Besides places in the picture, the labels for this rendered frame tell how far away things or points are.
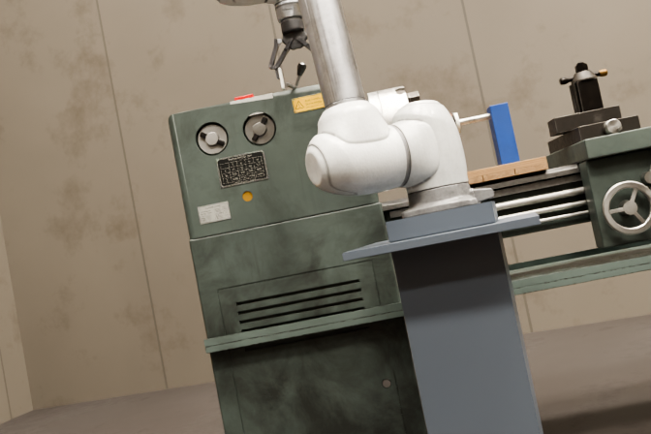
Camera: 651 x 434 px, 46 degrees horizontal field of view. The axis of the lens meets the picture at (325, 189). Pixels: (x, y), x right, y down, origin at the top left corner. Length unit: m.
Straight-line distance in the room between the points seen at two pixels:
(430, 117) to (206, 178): 0.82
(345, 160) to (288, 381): 0.87
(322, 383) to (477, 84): 2.80
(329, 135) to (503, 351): 0.63
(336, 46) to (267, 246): 0.75
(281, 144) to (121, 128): 3.15
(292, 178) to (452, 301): 0.75
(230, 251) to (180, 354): 2.98
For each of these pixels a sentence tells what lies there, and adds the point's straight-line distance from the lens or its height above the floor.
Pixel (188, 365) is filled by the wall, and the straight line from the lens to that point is 5.28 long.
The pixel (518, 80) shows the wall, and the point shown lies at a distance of 4.76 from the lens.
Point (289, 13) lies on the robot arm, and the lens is 2.52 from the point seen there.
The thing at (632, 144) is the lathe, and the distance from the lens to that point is 2.39.
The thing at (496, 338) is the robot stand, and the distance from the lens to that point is 1.81.
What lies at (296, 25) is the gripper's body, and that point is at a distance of 2.51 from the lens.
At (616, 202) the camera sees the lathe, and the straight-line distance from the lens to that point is 2.41.
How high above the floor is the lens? 0.79
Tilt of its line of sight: 3 degrees up
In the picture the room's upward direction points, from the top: 11 degrees counter-clockwise
